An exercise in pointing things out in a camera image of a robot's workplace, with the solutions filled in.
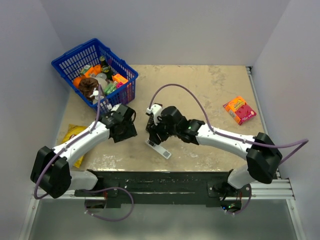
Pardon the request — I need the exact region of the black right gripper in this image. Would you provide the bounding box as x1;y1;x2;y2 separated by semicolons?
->
147;115;179;146

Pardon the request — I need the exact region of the white air conditioner remote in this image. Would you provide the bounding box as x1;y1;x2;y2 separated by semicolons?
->
145;140;172;159

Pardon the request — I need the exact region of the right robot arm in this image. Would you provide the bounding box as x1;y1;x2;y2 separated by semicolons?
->
146;104;282;197

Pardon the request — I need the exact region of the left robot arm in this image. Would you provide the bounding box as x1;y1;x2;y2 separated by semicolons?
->
30;104;137;200

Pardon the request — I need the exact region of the black TV remote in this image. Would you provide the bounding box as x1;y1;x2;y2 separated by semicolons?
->
145;115;154;132

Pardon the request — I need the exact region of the green sponge pack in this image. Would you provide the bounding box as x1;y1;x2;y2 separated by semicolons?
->
103;83;117;96

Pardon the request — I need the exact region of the white pump bottle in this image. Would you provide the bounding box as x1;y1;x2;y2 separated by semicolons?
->
89;88;105;105

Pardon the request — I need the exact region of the orange pink box in basket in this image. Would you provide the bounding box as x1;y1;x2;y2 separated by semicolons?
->
112;73;128;89

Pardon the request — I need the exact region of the yellow Lays chips bag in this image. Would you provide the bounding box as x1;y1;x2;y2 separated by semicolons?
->
61;124;88;169

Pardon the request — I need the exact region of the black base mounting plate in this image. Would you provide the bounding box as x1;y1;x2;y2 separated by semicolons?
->
75;171;254;208

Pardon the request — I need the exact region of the tin can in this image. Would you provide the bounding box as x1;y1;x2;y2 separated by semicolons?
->
96;72;107;80

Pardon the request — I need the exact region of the brown crumpled bag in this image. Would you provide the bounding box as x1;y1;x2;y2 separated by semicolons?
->
78;77;99;101

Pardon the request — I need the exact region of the green glass bottle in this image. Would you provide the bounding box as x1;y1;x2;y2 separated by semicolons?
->
99;55;113;81

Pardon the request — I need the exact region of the orange juice carton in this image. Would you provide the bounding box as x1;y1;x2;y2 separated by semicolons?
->
80;64;101;78

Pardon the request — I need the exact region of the orange fruit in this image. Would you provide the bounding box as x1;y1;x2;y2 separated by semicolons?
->
72;76;82;89

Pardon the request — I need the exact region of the pink orange snack box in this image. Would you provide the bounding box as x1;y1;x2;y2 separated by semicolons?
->
223;96;257;126

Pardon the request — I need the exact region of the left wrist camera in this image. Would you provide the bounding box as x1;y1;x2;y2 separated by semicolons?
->
108;104;121;113

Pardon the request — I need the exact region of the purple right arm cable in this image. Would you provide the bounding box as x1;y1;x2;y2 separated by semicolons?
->
148;84;310;166

